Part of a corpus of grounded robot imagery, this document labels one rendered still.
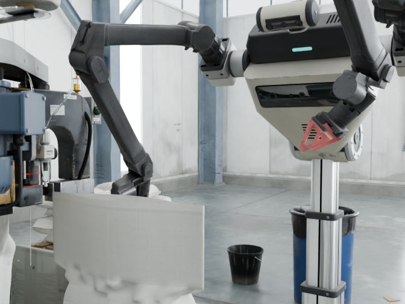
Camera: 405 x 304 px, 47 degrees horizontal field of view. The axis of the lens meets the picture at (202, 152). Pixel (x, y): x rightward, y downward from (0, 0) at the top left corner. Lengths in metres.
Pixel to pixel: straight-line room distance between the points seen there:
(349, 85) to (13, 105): 0.72
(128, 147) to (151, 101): 7.24
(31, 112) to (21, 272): 1.17
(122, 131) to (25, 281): 0.98
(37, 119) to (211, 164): 9.00
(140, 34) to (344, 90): 0.57
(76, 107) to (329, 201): 0.87
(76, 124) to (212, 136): 8.52
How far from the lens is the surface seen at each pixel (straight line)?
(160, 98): 8.82
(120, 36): 1.27
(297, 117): 1.49
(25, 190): 1.38
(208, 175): 10.04
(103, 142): 7.40
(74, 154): 1.50
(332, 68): 1.38
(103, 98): 1.28
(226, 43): 1.56
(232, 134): 10.00
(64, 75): 7.04
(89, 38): 1.22
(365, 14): 1.04
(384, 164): 9.08
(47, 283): 2.02
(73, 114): 1.49
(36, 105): 1.07
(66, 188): 1.48
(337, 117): 1.16
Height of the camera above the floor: 1.23
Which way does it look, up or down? 3 degrees down
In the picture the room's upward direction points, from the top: straight up
